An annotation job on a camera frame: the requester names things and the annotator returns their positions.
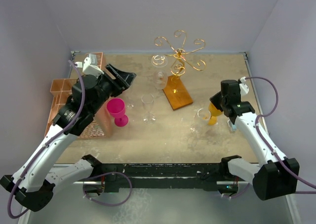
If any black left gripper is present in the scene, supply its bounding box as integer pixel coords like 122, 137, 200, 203
88, 64, 135, 115

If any clear wine glass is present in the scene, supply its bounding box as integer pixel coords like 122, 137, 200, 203
151, 54, 168, 90
190, 108, 211, 134

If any clear champagne flute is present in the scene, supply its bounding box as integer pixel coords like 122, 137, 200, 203
142, 93, 156, 125

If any yellow plastic goblet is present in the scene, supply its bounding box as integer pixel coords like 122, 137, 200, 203
208, 102, 223, 126

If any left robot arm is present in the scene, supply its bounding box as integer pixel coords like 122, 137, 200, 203
0, 64, 136, 219

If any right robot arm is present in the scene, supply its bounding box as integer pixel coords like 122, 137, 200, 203
210, 79, 300, 200

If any wooden rack base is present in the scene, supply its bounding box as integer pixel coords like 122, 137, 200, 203
163, 76, 193, 111

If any clear tilted wine glass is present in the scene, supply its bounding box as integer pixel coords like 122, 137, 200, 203
190, 108, 211, 134

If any magenta plastic goblet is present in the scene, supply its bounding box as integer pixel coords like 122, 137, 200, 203
106, 98, 128, 127

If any peach plastic basket organizer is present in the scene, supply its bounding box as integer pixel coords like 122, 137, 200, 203
43, 52, 112, 138

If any small light blue box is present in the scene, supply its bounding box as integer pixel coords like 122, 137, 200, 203
227, 120, 237, 133

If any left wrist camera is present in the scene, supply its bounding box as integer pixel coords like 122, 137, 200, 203
75, 52, 105, 77

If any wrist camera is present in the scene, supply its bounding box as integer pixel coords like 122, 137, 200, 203
75, 52, 105, 77
238, 77, 249, 96

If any gold wire wine glass rack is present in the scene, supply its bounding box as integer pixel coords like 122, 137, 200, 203
154, 30, 206, 79

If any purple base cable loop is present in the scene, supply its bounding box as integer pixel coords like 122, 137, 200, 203
82, 172, 132, 207

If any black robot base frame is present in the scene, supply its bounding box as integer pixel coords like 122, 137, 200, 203
83, 155, 238, 194

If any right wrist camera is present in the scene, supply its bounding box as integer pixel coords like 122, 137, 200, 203
238, 77, 249, 96

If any aluminium rail frame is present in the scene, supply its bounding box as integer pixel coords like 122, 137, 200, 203
17, 179, 104, 224

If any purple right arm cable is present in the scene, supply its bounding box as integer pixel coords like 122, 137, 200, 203
244, 76, 316, 194

